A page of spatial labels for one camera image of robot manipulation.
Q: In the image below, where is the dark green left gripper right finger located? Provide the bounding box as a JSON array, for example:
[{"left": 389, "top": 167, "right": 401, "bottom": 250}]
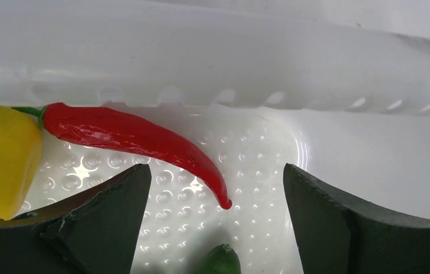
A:
[{"left": 283, "top": 164, "right": 430, "bottom": 273}]

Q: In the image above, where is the yellow toy lemon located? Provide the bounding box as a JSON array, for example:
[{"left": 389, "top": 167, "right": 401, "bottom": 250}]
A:
[{"left": 0, "top": 106, "right": 43, "bottom": 220}]

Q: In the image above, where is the dark green toy avocado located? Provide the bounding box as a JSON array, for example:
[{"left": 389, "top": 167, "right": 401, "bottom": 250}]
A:
[{"left": 193, "top": 244, "right": 241, "bottom": 274}]

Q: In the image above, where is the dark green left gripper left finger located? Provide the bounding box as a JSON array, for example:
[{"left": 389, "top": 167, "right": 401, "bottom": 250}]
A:
[{"left": 0, "top": 164, "right": 152, "bottom": 273}]

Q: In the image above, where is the white plastic colander basket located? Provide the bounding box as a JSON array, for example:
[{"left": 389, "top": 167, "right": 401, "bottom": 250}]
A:
[{"left": 0, "top": 1, "right": 430, "bottom": 273}]

